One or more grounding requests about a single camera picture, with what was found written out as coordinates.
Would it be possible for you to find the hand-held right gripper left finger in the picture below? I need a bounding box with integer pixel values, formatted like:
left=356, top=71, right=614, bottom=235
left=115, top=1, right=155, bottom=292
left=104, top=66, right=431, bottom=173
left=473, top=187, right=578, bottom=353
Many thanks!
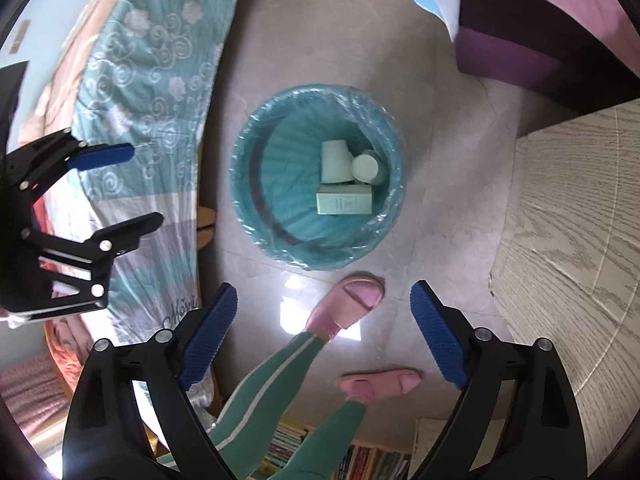
left=61, top=281, right=238, bottom=480

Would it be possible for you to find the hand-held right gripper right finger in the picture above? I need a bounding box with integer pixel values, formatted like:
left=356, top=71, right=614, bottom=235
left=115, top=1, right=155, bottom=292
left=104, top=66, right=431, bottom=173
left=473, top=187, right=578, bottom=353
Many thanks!
left=409, top=281, right=588, bottom=480

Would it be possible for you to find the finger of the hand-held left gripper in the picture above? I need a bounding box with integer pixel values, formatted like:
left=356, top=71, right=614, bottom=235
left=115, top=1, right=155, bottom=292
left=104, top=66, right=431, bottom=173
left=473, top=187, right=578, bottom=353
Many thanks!
left=5, top=127, right=136, bottom=197
left=10, top=211, right=165, bottom=320

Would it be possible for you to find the teal lined trash bin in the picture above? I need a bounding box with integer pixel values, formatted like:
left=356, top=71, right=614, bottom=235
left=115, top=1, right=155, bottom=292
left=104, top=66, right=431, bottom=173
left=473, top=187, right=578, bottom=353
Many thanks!
left=229, top=85, right=406, bottom=273

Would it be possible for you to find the white carton box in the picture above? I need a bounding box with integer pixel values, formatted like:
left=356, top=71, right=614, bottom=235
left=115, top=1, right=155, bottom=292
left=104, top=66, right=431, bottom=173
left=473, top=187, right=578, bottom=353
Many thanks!
left=316, top=183, right=373, bottom=216

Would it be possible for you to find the white paper cup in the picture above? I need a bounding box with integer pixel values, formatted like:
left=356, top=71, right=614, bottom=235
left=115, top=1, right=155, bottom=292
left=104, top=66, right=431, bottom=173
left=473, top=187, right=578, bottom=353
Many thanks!
left=352, top=149, right=388, bottom=185
left=321, top=140, right=355, bottom=184

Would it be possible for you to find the person's right pink slipper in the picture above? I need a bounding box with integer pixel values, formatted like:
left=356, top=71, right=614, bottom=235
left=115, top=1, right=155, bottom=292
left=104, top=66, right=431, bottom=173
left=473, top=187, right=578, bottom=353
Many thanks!
left=336, top=369, right=422, bottom=403

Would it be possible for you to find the person's pink slipper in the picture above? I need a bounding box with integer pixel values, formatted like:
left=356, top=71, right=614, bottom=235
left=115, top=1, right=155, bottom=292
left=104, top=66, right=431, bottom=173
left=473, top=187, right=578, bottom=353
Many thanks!
left=336, top=369, right=422, bottom=403
left=305, top=272, right=386, bottom=342

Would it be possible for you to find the person's left leg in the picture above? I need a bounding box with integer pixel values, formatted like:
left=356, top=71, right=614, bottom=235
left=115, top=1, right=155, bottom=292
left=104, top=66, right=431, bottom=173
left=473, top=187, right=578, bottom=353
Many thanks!
left=202, top=332, right=326, bottom=480

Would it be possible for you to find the person's leg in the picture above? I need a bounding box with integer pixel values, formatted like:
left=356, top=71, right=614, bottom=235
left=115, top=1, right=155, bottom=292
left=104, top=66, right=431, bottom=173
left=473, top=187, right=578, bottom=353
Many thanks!
left=202, top=332, right=326, bottom=480
left=272, top=397, right=368, bottom=480

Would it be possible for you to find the teal floral bed sheet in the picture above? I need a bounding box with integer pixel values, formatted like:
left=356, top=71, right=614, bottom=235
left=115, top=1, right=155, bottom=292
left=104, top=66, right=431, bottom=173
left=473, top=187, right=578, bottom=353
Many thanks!
left=0, top=0, right=251, bottom=356

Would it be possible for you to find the person's left pink slipper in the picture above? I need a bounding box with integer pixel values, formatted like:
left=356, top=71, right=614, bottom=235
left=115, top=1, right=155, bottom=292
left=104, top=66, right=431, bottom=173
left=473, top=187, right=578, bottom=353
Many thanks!
left=305, top=272, right=386, bottom=342

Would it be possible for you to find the orange quilt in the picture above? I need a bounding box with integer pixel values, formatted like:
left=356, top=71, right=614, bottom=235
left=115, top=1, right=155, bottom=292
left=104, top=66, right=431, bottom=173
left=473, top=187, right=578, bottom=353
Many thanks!
left=44, top=317, right=98, bottom=376

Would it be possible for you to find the row of colourful books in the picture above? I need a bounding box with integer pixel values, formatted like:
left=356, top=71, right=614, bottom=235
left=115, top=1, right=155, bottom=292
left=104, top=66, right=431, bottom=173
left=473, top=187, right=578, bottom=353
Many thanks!
left=260, top=415, right=413, bottom=480

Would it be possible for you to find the person's right leg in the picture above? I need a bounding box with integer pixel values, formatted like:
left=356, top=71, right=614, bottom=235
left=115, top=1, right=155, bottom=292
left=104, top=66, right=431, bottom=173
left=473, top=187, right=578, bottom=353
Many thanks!
left=272, top=397, right=368, bottom=480

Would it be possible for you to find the pink knit pillow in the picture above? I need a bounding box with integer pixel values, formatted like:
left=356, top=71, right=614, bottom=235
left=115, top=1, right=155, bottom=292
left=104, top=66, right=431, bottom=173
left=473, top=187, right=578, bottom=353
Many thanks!
left=0, top=355, right=68, bottom=441

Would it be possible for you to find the purple stool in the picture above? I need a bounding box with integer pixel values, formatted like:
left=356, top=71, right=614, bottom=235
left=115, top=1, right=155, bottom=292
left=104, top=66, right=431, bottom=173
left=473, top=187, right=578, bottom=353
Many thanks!
left=452, top=0, right=626, bottom=113

